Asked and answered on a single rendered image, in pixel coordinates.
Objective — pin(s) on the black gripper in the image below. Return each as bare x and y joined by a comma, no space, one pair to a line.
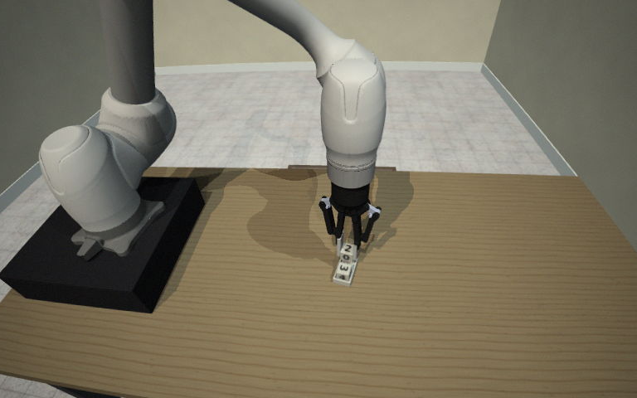
352,203

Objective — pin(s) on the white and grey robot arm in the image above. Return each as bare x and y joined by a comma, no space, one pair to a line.
95,174

